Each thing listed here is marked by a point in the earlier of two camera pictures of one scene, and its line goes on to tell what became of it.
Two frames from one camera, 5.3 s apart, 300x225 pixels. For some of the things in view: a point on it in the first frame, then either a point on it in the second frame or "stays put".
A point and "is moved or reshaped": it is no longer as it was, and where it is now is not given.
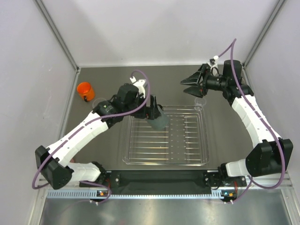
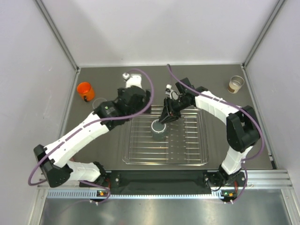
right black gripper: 196,90 to 168,105
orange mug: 86,91 stays put
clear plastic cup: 97,101 stays put
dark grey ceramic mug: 161,123 is moved or reshaped
